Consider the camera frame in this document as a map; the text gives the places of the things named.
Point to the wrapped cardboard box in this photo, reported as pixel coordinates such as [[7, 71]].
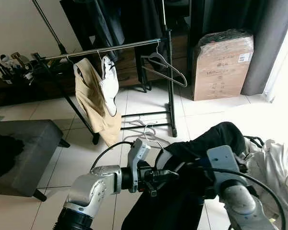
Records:
[[223, 67]]

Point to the dark grey curtain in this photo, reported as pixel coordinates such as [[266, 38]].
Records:
[[269, 48]]

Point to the black cloth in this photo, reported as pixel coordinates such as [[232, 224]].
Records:
[[5, 155]]

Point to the black garment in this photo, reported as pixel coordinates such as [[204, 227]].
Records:
[[182, 206]]

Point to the dark grey clothes hanger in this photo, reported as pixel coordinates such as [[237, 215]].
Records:
[[159, 60]]

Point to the white hanging garment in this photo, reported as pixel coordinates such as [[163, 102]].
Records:
[[109, 86]]

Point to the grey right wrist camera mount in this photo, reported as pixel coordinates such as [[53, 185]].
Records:
[[223, 160]]

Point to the tan shoe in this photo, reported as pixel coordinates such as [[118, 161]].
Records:
[[19, 57]]

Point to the black metal clothes rack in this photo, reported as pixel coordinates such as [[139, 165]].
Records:
[[110, 48]]

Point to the white sneaker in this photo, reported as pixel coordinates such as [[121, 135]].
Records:
[[5, 60]]

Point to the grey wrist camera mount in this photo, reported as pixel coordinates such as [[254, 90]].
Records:
[[223, 160], [137, 153]]

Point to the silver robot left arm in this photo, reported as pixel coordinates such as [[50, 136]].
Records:
[[86, 191]]

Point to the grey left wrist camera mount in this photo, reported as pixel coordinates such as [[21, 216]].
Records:
[[137, 153]]

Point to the white clothes pile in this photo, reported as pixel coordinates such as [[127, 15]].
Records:
[[278, 167]]

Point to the dark wooden low cabinet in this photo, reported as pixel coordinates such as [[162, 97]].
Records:
[[14, 93]]

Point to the beige hanging garment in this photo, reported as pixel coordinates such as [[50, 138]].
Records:
[[91, 96]]

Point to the grey fabric ottoman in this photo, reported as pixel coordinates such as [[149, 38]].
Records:
[[33, 153]]

